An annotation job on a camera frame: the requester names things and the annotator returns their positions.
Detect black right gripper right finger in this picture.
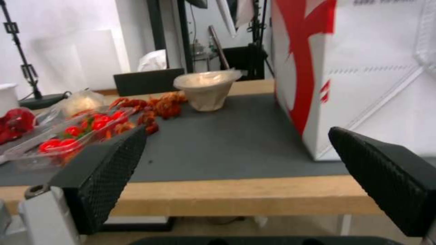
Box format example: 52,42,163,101
328,127,436,238

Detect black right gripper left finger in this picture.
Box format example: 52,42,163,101
17,125,148,245

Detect clear disposable takeout box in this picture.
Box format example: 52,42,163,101
0,107,137,172

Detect clear bag with white food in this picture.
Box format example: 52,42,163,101
59,88,105,116

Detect white and red delivery bag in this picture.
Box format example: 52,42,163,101
270,0,436,162

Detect white plastic bag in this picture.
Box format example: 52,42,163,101
137,49,169,73

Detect red crayfish pile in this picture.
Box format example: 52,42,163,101
108,97,160,135

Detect fried chicken pieces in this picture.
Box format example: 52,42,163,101
148,92,188,119

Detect red plastic food item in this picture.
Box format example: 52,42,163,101
0,108,37,145

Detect black chair back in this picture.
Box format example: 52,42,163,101
112,68,185,97

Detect white container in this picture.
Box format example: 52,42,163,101
0,83,20,116

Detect dark grey table mat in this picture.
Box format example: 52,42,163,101
0,93,352,187

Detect black tripod stand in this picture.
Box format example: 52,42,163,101
0,0,72,108

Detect beige paper bowl with film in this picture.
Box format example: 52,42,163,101
173,68,243,112

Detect black equipment case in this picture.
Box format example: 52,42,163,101
220,46,266,80

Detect black light stand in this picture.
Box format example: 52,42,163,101
247,0,275,80

